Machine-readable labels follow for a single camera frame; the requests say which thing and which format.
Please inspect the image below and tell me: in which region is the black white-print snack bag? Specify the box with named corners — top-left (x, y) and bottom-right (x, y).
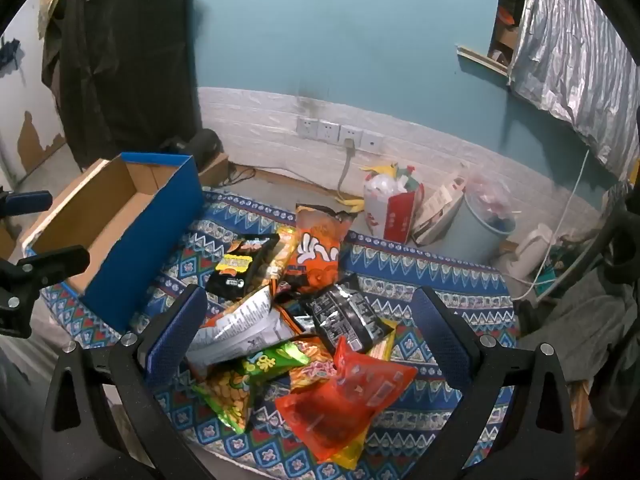
top-left (297, 274), bottom-right (393, 353)

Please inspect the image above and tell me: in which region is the silver foil curtain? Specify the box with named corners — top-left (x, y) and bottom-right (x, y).
top-left (507, 0), bottom-right (640, 181)

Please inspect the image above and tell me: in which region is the blue patterned blanket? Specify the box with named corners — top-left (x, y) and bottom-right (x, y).
top-left (40, 187), bottom-right (518, 480)

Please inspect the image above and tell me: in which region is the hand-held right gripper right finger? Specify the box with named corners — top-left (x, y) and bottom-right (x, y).
top-left (411, 286), bottom-right (573, 480)

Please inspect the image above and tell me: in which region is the white plastic bag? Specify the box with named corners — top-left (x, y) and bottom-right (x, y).
top-left (363, 167), bottom-right (416, 211)

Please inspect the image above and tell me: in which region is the white kettle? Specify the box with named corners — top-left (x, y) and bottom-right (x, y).
top-left (510, 223), bottom-right (556, 281)

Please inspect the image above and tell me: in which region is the orange patterned snack bag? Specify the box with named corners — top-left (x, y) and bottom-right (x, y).
top-left (290, 337), bottom-right (346, 393)

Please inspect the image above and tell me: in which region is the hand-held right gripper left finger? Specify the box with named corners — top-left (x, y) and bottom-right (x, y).
top-left (42, 284), bottom-right (208, 480)

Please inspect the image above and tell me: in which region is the orange puffed snack bag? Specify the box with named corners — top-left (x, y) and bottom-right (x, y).
top-left (282, 203), bottom-right (355, 306)

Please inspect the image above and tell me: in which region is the yellow orange long snack packet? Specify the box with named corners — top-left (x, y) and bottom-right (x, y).
top-left (267, 225), bottom-right (301, 281)

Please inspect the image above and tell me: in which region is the dark hanging coat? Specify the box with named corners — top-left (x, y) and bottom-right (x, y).
top-left (41, 0), bottom-right (201, 168)

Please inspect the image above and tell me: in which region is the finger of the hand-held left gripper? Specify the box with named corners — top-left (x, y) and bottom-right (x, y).
top-left (0, 245), bottom-right (91, 339)
top-left (0, 187), bottom-right (54, 219)

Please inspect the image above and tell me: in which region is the grey-blue waste bin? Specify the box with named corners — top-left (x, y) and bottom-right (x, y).
top-left (447, 190), bottom-right (517, 266)

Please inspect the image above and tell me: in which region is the beige cloth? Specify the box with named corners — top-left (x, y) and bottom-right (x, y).
top-left (39, 0), bottom-right (66, 41)

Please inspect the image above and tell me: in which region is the grey clothing pile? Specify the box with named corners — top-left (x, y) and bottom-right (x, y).
top-left (520, 260), bottom-right (640, 411)

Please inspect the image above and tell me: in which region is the flat brown cardboard piece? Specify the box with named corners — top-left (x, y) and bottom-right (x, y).
top-left (197, 152), bottom-right (231, 188)

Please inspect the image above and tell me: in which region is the red transparent snack bag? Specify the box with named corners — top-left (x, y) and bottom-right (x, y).
top-left (275, 336), bottom-right (418, 463)

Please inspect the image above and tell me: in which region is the grey power cable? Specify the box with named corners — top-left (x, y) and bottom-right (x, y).
top-left (336, 140), bottom-right (358, 201)

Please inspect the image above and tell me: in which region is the white cable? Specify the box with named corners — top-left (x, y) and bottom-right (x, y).
top-left (520, 150), bottom-right (591, 301)

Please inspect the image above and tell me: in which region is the green snack bag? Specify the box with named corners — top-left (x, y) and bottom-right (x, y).
top-left (192, 341), bottom-right (310, 435)

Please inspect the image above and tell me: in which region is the white and red paper bag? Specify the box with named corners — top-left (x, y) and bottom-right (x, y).
top-left (410, 172), bottom-right (468, 247)

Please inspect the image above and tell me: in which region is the black and yellow snack bag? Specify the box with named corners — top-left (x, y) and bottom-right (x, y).
top-left (206, 234), bottom-right (281, 302)

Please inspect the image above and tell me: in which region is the black floor cable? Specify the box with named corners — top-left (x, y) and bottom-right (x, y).
top-left (227, 162), bottom-right (256, 184)

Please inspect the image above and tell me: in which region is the black round device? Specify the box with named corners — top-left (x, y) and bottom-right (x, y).
top-left (167, 129), bottom-right (223, 168)

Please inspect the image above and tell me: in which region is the dark item on wall hook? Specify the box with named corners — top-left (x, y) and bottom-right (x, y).
top-left (0, 37), bottom-right (23, 68)

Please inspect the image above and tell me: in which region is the wooden window sill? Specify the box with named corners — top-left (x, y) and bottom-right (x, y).
top-left (456, 45), bottom-right (511, 77)

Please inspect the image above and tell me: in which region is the blue cardboard box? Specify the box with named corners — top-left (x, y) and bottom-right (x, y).
top-left (21, 152), bottom-right (206, 335)

